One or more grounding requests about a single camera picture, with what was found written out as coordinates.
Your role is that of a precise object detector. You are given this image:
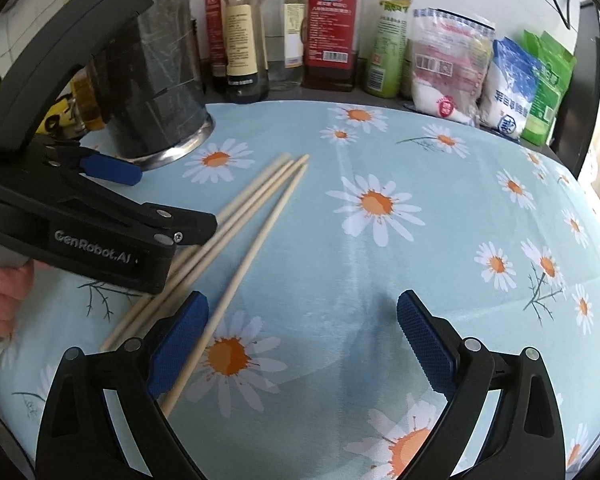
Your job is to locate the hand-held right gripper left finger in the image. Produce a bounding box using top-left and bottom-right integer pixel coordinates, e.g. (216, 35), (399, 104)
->
(35, 290), (210, 480)

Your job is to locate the person's left hand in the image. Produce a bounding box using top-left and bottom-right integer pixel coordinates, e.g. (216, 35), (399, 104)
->
(0, 262), (36, 338)

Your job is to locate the yellow cap clear bottle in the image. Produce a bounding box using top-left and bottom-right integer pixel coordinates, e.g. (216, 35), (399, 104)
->
(266, 0), (306, 92)

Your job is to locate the orange cap tan label bottle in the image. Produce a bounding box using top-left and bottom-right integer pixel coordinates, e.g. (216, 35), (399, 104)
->
(220, 0), (271, 103)

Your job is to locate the black panel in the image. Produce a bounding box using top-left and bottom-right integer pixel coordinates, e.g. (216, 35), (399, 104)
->
(550, 2), (600, 181)

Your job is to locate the pale wooden chopstick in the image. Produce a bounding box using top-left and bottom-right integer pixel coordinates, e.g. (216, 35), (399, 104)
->
(122, 154), (311, 338)
(100, 152), (288, 351)
(100, 159), (298, 351)
(160, 161), (310, 417)

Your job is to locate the green bag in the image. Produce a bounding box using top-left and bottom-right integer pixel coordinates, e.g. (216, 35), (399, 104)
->
(520, 30), (578, 148)

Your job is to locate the black cylindrical chopstick holder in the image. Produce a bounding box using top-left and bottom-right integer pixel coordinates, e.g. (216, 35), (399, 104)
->
(87, 0), (215, 171)

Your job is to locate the blue white bag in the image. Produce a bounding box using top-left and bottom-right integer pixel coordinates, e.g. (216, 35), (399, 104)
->
(477, 36), (546, 142)

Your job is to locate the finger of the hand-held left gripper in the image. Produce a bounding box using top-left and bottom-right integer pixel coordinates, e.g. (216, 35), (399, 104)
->
(30, 141), (143, 187)
(10, 164), (217, 248)

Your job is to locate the white red sugar bag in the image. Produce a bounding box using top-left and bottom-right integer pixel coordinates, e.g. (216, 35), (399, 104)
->
(409, 7), (497, 128)

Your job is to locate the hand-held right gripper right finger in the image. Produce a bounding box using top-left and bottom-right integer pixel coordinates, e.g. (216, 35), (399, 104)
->
(396, 289), (566, 480)

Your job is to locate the blue daisy tablecloth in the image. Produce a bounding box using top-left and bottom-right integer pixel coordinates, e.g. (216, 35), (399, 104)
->
(0, 102), (600, 480)

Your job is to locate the oil jug with orange handle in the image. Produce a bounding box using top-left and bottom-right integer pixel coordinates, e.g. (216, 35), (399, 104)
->
(70, 67), (106, 131)

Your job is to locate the green label bottle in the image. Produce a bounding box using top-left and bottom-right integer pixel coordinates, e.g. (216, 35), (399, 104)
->
(364, 0), (415, 99)

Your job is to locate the red label dark bottle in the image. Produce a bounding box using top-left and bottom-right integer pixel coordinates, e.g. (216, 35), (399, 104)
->
(302, 0), (367, 93)

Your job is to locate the black cap sauce bottle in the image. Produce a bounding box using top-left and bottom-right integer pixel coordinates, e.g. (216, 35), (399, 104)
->
(202, 0), (231, 93)

